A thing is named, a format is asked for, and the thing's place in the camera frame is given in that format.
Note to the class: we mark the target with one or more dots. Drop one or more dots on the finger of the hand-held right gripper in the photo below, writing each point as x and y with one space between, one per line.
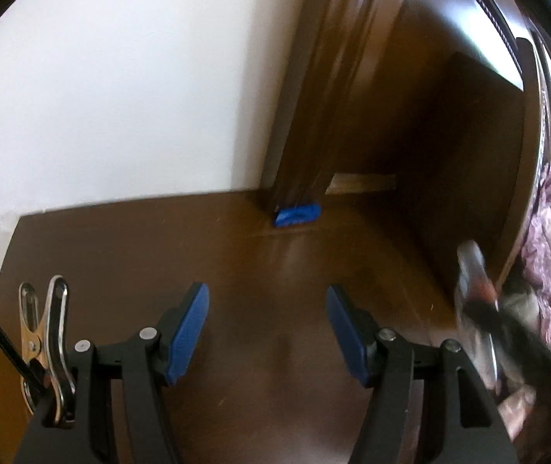
512 333

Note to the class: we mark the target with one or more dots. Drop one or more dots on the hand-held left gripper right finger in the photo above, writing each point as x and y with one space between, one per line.
348 333

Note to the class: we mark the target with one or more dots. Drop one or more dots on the blue plastic piece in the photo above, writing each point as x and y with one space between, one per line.
297 215

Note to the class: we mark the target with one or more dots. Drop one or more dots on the wooden nightstand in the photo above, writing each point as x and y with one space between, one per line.
280 275

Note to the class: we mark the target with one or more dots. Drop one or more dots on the clear bottle with red label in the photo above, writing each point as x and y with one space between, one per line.
471 270

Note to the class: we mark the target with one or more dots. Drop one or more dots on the wooden headboard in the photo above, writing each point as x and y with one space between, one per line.
425 154

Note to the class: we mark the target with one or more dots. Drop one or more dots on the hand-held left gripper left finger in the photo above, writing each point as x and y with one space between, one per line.
188 333

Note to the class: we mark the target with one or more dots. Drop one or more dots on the silver metal spring clip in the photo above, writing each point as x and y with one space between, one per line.
58 348

